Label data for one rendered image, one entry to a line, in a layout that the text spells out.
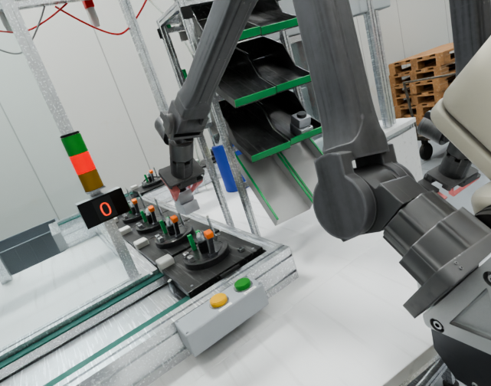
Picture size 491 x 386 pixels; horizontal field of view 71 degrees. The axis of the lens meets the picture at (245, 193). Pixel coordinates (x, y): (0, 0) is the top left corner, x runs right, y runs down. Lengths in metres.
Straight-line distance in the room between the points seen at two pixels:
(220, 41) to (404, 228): 0.42
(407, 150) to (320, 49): 2.13
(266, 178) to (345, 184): 0.74
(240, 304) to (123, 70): 4.02
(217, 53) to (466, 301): 0.50
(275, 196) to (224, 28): 0.60
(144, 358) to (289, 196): 0.60
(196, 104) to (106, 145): 3.83
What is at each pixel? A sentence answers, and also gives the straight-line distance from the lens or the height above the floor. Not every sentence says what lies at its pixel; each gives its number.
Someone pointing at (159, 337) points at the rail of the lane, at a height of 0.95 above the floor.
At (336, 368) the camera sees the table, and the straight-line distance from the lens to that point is 0.75.
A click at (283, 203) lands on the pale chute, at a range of 1.07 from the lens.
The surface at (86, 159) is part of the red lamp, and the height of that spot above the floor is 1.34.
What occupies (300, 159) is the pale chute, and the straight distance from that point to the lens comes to 1.20.
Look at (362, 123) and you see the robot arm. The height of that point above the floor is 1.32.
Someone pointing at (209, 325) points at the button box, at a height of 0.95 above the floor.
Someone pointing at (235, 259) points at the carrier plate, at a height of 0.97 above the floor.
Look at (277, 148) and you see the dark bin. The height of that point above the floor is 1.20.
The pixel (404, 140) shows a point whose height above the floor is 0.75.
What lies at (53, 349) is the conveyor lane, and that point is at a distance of 1.10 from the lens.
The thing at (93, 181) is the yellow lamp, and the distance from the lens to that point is 0.99.
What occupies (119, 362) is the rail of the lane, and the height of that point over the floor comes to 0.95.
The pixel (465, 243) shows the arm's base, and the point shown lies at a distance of 0.36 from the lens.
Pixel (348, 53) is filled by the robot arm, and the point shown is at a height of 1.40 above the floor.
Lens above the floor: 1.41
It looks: 17 degrees down
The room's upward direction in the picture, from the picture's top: 18 degrees counter-clockwise
